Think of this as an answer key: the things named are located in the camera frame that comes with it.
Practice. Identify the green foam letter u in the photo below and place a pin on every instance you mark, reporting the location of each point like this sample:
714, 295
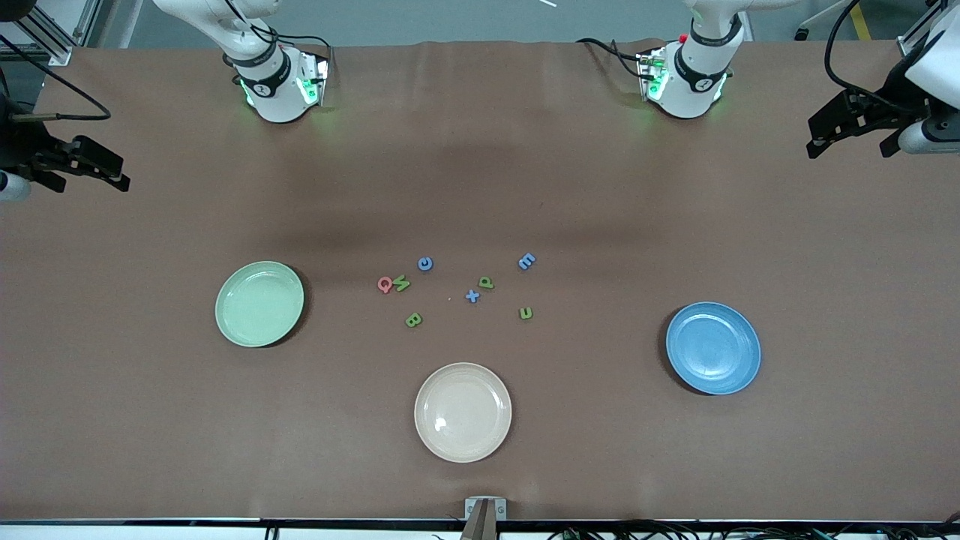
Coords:
526, 309

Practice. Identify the blue plate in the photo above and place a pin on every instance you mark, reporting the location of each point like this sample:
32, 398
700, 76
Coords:
712, 349

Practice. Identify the aluminium frame extrusion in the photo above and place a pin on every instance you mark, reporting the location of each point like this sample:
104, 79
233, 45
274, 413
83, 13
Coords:
911, 46
56, 54

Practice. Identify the metal arm base panel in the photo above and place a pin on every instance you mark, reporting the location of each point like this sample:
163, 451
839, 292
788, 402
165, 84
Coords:
319, 82
649, 79

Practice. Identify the brown table cover sheet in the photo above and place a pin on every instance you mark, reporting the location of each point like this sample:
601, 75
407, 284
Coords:
150, 420

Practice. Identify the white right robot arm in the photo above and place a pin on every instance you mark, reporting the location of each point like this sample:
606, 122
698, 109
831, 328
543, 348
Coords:
274, 97

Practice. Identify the blue foam letter m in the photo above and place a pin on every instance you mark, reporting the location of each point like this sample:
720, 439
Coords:
526, 262

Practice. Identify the beige plate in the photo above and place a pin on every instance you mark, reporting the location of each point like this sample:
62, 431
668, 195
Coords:
463, 412

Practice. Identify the green foam letter B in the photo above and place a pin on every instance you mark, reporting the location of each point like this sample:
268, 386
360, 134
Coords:
409, 320

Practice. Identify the red foam letter Q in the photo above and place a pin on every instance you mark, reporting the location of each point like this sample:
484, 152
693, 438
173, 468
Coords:
380, 284

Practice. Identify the tan tapered post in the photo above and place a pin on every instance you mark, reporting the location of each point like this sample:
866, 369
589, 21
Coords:
480, 529

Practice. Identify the green plate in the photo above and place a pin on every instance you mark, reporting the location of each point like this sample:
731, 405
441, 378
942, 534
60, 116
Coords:
259, 304

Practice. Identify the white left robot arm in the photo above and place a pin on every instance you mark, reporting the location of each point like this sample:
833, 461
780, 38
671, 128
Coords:
694, 90

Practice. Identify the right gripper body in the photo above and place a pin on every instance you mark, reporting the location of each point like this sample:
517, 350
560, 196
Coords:
20, 144

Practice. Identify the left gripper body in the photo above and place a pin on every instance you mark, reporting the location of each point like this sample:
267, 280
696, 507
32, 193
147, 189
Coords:
892, 114

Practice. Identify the green foam letter p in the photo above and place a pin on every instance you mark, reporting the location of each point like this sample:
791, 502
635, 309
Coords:
481, 285

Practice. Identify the metal mounting bracket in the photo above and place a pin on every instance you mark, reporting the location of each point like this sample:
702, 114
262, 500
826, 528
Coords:
501, 510

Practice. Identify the white table edge rail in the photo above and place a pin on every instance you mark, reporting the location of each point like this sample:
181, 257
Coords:
112, 532

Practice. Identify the green foam letter N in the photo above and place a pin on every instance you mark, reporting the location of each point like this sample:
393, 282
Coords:
401, 284

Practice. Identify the blue foam letter c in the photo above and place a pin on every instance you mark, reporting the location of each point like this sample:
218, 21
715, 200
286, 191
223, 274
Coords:
421, 263

